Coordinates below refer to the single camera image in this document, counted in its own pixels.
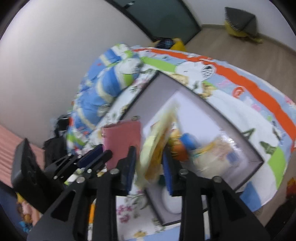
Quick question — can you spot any dark door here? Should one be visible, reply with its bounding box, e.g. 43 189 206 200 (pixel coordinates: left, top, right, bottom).
108 0 201 44

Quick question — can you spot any black clothing pile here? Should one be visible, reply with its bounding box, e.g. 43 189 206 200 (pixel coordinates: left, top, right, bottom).
43 114 70 168

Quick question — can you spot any grey storage box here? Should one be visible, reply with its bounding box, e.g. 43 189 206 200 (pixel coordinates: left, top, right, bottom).
120 70 265 227

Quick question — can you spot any pink curtain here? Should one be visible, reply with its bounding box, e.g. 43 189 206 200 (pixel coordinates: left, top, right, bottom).
0 124 46 188

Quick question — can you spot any pink wallet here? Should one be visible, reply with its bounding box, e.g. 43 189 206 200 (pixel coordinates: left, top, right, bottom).
101 120 142 170

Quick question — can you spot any grey yellow floor cushion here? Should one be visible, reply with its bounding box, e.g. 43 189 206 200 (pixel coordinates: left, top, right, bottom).
224 7 262 43

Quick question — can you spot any colourful striped quilt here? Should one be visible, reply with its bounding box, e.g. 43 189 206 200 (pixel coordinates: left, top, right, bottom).
67 43 296 241

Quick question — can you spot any floral white blanket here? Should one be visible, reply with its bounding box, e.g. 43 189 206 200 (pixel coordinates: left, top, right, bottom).
28 146 208 240

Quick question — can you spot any yellow snack packet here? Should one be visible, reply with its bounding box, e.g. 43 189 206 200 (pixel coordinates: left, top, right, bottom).
135 103 178 189

